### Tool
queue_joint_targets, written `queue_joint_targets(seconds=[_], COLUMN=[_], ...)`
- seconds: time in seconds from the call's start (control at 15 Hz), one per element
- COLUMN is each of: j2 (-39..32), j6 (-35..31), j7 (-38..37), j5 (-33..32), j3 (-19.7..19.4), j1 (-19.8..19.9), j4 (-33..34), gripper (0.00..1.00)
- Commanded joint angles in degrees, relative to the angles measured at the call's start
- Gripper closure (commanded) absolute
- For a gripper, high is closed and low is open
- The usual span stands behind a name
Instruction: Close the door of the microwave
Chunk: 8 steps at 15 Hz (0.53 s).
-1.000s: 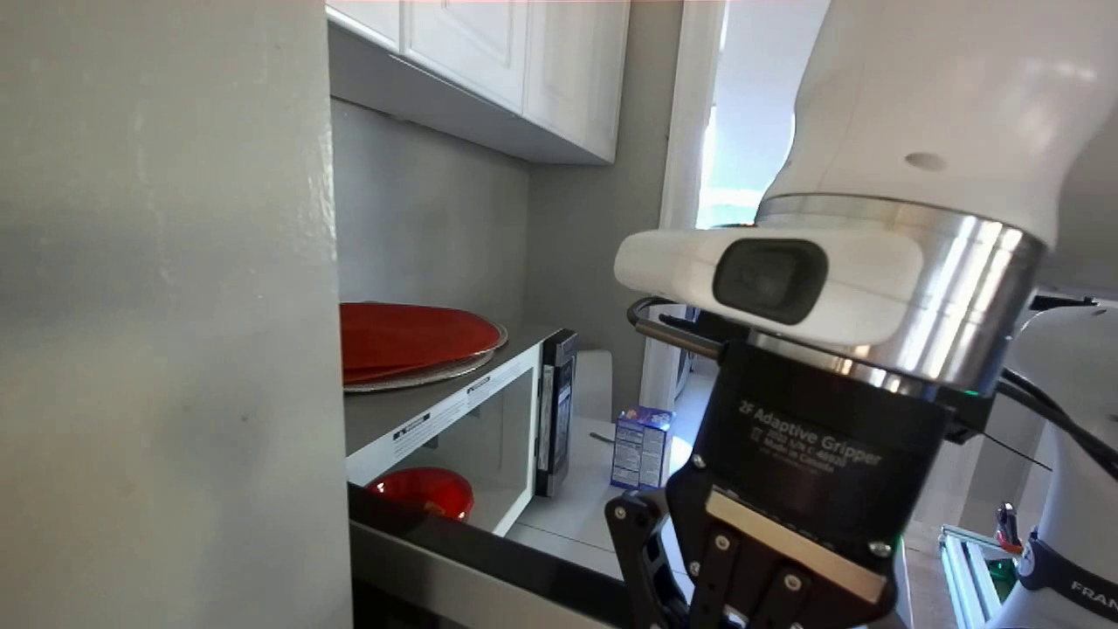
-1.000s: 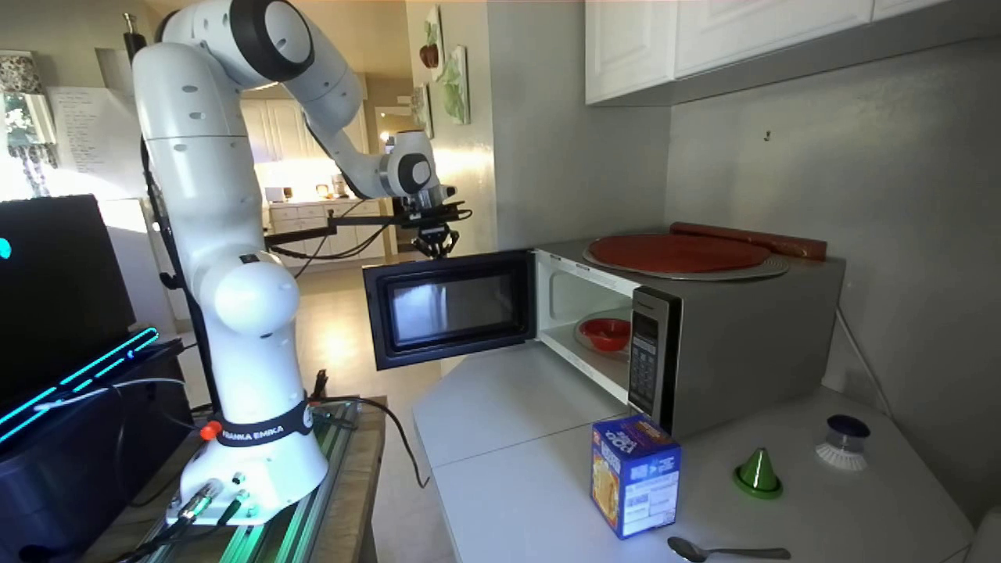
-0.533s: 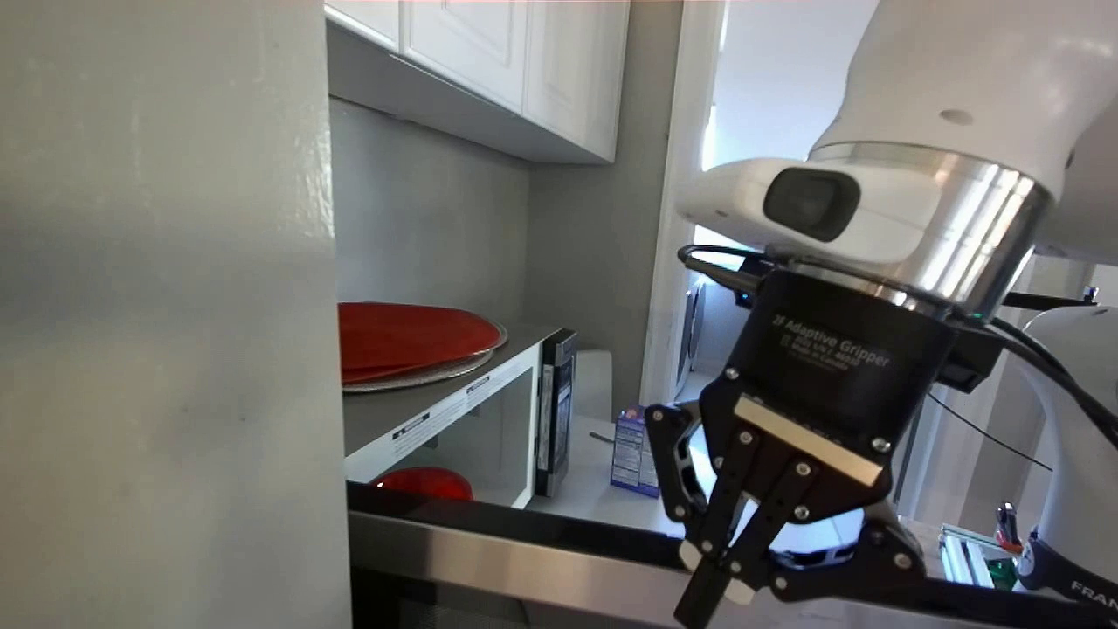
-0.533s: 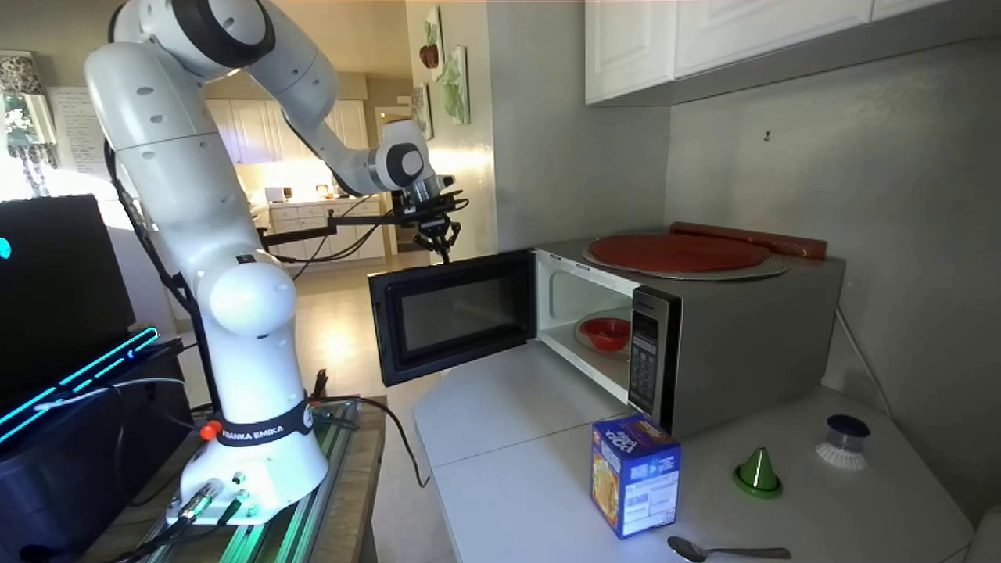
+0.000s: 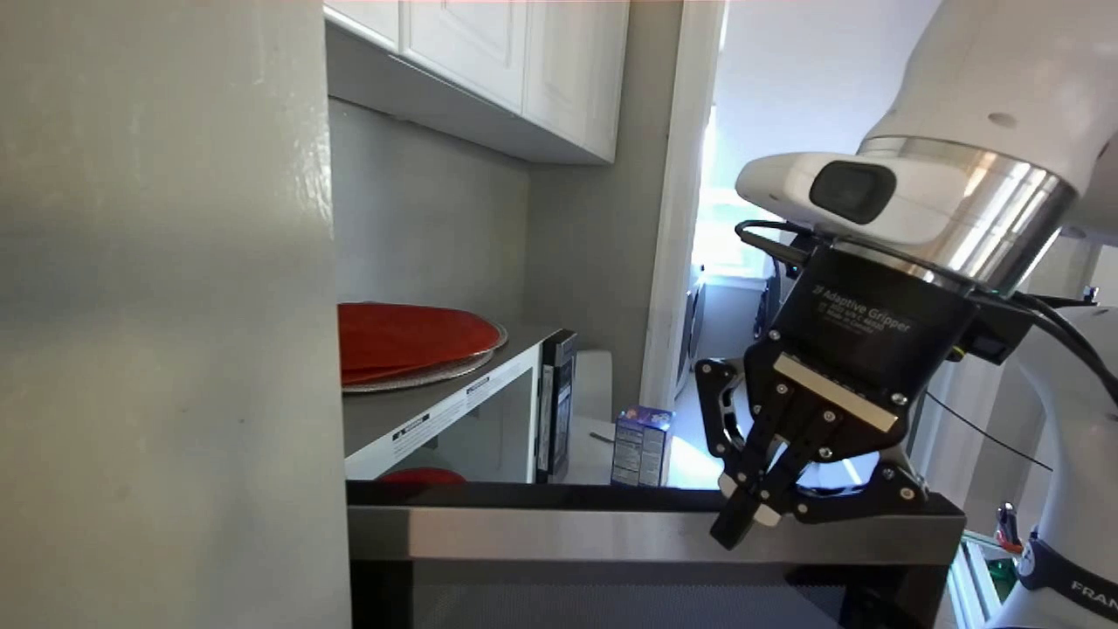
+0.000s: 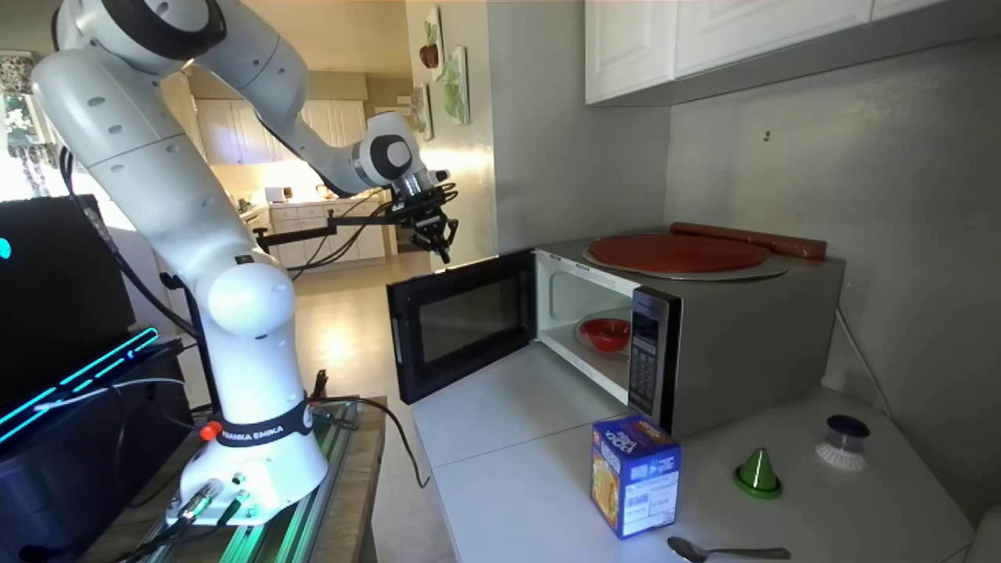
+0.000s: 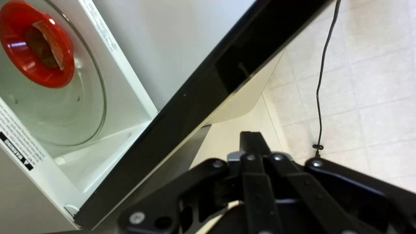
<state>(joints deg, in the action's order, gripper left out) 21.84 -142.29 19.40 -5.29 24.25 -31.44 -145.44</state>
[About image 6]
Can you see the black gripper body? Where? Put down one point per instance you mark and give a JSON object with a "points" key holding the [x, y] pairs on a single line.
{"points": [[429, 204]]}

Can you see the black microwave door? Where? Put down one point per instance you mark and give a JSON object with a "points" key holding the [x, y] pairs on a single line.
{"points": [[469, 324]]}

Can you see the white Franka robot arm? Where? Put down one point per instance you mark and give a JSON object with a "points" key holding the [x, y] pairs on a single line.
{"points": [[250, 312]]}

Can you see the stainless steel microwave body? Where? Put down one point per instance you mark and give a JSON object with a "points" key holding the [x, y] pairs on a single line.
{"points": [[751, 332]]}

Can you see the black rod on wrist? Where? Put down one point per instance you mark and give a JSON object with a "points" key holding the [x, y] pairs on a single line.
{"points": [[324, 225]]}

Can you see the red bowl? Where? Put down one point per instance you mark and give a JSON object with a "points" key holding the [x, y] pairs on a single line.
{"points": [[605, 332]]}

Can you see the red round plate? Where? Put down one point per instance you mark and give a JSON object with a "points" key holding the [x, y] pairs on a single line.
{"points": [[677, 253]]}

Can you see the robot stand table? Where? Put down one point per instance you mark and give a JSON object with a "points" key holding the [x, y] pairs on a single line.
{"points": [[355, 489]]}

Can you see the red connector plug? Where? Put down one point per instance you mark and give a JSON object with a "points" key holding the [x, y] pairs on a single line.
{"points": [[210, 428]]}

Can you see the brown wooden board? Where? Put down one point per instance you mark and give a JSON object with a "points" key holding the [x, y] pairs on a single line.
{"points": [[751, 240]]}

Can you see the blue cardboard box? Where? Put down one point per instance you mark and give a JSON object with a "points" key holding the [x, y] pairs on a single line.
{"points": [[637, 478]]}

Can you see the green cone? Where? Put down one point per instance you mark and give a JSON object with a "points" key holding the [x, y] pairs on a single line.
{"points": [[758, 477]]}

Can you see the black box with cyan lights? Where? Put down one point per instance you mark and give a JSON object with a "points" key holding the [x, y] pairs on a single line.
{"points": [[82, 471]]}

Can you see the metal spoon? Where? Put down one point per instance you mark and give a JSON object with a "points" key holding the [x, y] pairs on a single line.
{"points": [[721, 552]]}

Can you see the green wall picture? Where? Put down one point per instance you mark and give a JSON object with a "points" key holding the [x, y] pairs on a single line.
{"points": [[455, 88]]}

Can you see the wall picture with red apple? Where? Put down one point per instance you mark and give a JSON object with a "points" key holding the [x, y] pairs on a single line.
{"points": [[429, 41]]}

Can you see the white wall cabinet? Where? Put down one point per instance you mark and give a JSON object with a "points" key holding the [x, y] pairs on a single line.
{"points": [[730, 35]]}

